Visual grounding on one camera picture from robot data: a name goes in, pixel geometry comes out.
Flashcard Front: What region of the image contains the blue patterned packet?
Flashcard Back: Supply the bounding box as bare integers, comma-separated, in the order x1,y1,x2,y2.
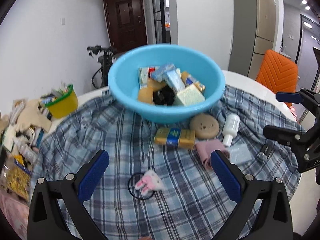
150,63,176,82

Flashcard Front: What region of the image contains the black hair scrunchie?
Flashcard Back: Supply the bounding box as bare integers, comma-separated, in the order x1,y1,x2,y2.
153,86,176,106

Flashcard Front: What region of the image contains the black scooter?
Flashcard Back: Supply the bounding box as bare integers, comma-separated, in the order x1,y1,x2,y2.
87,45,118,89

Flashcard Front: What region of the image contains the yellow snack packet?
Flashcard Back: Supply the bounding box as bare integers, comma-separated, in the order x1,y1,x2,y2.
181,71,206,93

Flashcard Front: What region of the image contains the grey gold refrigerator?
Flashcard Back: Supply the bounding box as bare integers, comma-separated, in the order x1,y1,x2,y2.
228,0,276,80

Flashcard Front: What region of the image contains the orange chair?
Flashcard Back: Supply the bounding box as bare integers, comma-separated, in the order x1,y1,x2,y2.
255,50,298,94

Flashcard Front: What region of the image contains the gold blue cigarette pack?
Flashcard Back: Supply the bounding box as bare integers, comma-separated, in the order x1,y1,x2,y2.
154,127,196,150

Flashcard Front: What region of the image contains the black small cylinder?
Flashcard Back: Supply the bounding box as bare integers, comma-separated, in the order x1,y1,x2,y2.
257,144,272,163

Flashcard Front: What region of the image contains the dark brown door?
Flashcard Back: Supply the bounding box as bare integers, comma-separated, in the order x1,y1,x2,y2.
103,0,148,52

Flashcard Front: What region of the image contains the blue plaid cloth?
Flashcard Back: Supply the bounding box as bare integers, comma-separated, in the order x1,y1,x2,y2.
31,86,303,239

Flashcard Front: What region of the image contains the light blue plastic basin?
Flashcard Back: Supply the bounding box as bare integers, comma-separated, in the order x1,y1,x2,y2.
108,44,226,124

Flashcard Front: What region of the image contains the white red medicine box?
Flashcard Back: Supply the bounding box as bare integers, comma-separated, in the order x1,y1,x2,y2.
138,66,159,86

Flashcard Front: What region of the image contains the yellow green bin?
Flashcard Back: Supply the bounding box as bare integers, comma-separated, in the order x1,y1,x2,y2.
45,84,79,119

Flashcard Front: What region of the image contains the clear plastic small box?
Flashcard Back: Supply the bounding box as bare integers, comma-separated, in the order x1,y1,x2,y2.
227,144,253,165

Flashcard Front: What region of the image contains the pink bunny hair tie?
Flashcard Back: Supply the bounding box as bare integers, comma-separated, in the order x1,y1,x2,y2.
127,169,166,201

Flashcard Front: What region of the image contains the light blue tissue pack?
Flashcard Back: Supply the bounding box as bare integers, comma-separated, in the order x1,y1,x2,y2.
164,69,185,93

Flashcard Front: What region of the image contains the white small bottle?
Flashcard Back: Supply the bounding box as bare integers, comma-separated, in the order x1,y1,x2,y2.
222,114,240,147

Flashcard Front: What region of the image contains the pale green soap box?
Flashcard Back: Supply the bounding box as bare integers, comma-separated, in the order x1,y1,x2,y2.
174,84,206,106

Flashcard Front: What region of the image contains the tan translucent soap bar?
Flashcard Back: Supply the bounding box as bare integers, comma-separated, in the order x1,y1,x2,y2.
137,87,155,105

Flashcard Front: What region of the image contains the beige plush toy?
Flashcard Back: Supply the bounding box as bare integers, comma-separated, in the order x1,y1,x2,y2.
17,99,52,132

